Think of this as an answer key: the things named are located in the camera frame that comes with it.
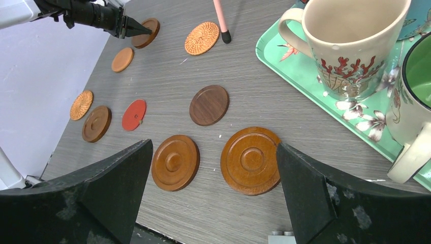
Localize cream shell pattern mug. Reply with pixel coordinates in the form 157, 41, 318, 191
278, 0, 411, 101

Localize ridged brown coaster front left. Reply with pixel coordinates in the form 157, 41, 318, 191
151, 135, 200, 192

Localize ridged brown coaster back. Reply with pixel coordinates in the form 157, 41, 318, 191
131, 18, 160, 48

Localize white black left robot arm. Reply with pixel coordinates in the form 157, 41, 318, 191
1, 0, 153, 39

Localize blue green toy brick stack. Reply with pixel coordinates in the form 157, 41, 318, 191
268, 231, 296, 244

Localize pink music stand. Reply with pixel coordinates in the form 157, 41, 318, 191
213, 0, 232, 44

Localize white inside teal mug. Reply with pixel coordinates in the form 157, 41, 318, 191
398, 0, 430, 40

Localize green inside cream mug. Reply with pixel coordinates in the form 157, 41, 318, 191
386, 33, 430, 184

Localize dark walnut flat coaster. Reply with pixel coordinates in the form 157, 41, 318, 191
189, 85, 230, 126

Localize light plain wooden coaster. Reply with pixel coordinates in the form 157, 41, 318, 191
111, 47, 134, 73

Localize red round paper coaster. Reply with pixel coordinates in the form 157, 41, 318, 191
121, 99, 147, 131

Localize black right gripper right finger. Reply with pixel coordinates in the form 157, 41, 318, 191
276, 143, 430, 243

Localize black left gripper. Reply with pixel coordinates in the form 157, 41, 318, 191
63, 2, 152, 38

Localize ridged brown coaster front right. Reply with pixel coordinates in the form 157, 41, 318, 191
220, 127, 281, 196

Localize woven rattan coaster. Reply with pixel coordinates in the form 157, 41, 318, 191
70, 90, 94, 120
184, 21, 220, 55

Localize mint green floral tray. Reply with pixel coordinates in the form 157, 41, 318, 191
255, 0, 431, 192

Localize large ridged brown wooden coaster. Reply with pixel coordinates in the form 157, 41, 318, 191
82, 106, 112, 143

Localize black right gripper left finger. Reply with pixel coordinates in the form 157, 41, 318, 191
1, 140, 153, 243

